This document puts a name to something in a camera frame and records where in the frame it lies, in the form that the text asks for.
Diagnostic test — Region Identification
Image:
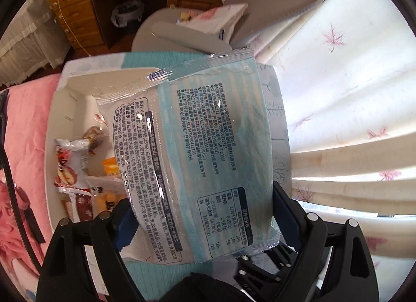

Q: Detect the yellow cable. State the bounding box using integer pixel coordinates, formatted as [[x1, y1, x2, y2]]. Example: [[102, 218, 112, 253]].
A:
[[56, 0, 90, 57]]

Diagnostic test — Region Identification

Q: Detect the white leaf print curtain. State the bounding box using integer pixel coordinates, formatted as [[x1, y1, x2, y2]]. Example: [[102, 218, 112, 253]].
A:
[[227, 0, 416, 290]]

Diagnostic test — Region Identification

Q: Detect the large white blue snack bag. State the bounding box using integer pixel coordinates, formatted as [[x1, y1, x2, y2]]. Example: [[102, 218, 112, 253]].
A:
[[94, 45, 282, 265]]

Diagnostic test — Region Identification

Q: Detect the white plastic bin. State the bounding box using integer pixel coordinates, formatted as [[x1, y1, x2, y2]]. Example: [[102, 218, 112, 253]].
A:
[[44, 66, 163, 234]]

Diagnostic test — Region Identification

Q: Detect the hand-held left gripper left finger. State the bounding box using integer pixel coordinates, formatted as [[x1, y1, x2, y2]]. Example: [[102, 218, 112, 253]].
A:
[[36, 198, 147, 302]]

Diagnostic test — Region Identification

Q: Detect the orange and grey snack packet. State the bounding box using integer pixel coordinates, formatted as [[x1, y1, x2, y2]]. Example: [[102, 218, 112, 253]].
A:
[[101, 156, 122, 177]]

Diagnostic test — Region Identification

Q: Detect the trash bin with black liner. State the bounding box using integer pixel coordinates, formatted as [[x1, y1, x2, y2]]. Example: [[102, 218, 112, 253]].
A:
[[110, 0, 145, 28]]

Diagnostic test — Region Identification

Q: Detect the white plastic bag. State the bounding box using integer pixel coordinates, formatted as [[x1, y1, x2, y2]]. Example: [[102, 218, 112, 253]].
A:
[[175, 3, 249, 41]]

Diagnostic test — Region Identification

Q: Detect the brown snack packet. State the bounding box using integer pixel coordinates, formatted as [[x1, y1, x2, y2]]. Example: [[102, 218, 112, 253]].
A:
[[81, 125, 108, 153]]

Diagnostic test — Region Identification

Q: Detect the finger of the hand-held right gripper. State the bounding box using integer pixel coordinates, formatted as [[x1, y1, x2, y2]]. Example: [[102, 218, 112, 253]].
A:
[[233, 244, 301, 299]]

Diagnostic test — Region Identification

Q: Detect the dark red snack packet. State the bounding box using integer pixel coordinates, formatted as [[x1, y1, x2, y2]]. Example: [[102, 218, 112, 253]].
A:
[[73, 191, 95, 223]]

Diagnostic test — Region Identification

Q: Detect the red white snack bag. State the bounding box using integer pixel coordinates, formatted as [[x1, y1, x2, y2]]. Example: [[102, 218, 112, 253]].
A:
[[54, 138, 93, 194]]

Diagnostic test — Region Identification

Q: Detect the white lace cover cloth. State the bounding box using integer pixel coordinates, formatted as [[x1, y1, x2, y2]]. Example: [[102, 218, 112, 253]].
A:
[[0, 0, 70, 86]]

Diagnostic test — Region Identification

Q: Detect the pink blanket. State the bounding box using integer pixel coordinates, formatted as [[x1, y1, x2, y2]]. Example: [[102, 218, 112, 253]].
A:
[[0, 73, 62, 302]]

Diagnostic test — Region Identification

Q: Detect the yellow cookie packet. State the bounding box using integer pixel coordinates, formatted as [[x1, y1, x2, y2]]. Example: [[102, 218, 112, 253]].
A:
[[91, 185, 126, 221]]

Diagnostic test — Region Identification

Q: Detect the black strap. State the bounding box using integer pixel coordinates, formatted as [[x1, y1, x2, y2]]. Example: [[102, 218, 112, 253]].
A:
[[0, 89, 46, 270]]

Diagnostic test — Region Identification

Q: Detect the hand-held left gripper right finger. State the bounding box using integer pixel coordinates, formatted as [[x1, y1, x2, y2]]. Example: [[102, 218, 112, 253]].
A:
[[272, 181, 381, 302]]

